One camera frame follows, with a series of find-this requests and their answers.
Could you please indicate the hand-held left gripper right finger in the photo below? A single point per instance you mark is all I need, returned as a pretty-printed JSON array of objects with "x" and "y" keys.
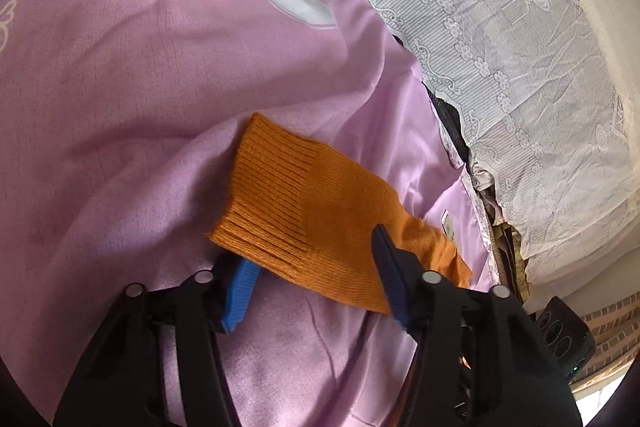
[{"x": 397, "y": 292}]

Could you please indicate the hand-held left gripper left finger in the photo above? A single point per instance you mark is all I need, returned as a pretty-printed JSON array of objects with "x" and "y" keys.
[{"x": 240, "y": 292}]

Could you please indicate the orange knit sweater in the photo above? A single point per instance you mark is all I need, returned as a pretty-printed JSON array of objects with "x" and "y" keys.
[{"x": 310, "y": 212}]

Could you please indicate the white sheet tag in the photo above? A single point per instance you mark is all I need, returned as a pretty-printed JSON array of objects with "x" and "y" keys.
[{"x": 446, "y": 225}]

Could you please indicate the dark cloth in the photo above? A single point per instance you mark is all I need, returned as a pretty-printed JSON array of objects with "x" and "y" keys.
[{"x": 450, "y": 122}]

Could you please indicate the pink bed sheet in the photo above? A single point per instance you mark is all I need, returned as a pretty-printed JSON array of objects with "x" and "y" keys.
[{"x": 150, "y": 107}]

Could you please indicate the white lace cloth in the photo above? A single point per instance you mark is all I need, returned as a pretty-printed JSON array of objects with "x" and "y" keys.
[{"x": 525, "y": 57}]

